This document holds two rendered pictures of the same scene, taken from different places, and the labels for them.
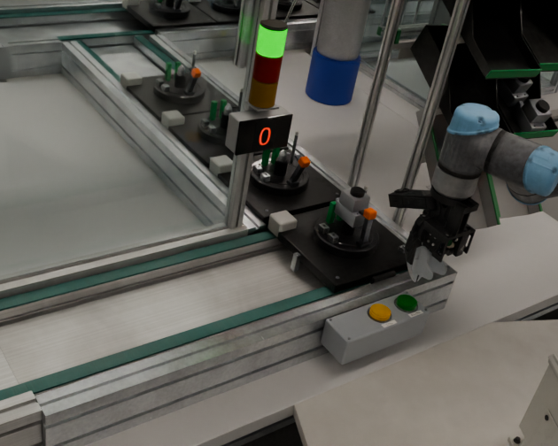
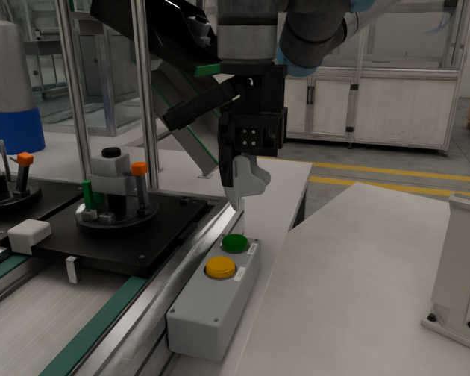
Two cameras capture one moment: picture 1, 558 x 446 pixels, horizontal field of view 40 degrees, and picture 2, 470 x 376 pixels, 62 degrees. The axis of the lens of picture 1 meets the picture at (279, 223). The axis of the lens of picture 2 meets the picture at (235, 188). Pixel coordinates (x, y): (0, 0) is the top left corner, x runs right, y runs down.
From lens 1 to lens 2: 0.94 m
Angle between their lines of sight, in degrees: 31
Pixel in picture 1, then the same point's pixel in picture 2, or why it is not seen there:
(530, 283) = (278, 195)
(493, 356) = (318, 257)
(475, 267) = not seen: hidden behind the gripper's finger
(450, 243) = (274, 130)
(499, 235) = not seen: hidden behind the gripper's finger
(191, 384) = not seen: outside the picture
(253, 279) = (22, 324)
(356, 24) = (21, 75)
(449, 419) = (360, 342)
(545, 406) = not seen: outside the picture
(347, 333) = (207, 314)
